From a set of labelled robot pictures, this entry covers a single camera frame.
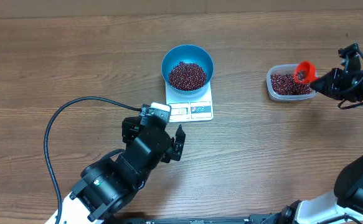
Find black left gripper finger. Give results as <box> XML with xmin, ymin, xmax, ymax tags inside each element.
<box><xmin>161</xmin><ymin>124</ymin><xmax>186</xmax><ymax>163</ymax></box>
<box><xmin>121</xmin><ymin>116</ymin><xmax>141</xmax><ymax>144</ymax></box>

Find orange scoop with blue handle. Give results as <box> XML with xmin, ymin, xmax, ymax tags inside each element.
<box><xmin>293</xmin><ymin>61</ymin><xmax>318</xmax><ymax>84</ymax></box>

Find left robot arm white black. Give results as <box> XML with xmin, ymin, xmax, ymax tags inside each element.
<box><xmin>48</xmin><ymin>103</ymin><xmax>186</xmax><ymax>223</ymax></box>

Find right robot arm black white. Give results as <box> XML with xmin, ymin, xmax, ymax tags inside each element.
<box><xmin>257</xmin><ymin>43</ymin><xmax>363</xmax><ymax>223</ymax></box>

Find white digital kitchen scale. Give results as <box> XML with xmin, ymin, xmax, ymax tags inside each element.
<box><xmin>165</xmin><ymin>83</ymin><xmax>214</xmax><ymax>123</ymax></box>

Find red adzuki beans in bowl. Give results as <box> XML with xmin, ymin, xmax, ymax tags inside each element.
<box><xmin>168</xmin><ymin>62</ymin><xmax>207</xmax><ymax>91</ymax></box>

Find blue plastic bowl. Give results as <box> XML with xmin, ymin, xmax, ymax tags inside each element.
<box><xmin>161</xmin><ymin>45</ymin><xmax>214</xmax><ymax>93</ymax></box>

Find red adzuki beans in container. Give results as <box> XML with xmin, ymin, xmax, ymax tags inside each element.
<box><xmin>270</xmin><ymin>74</ymin><xmax>312</xmax><ymax>95</ymax></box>

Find clear plastic food container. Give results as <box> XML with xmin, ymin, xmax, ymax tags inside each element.
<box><xmin>266</xmin><ymin>63</ymin><xmax>317</xmax><ymax>102</ymax></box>

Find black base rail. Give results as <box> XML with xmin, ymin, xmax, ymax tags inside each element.
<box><xmin>106</xmin><ymin>213</ymin><xmax>281</xmax><ymax>224</ymax></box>

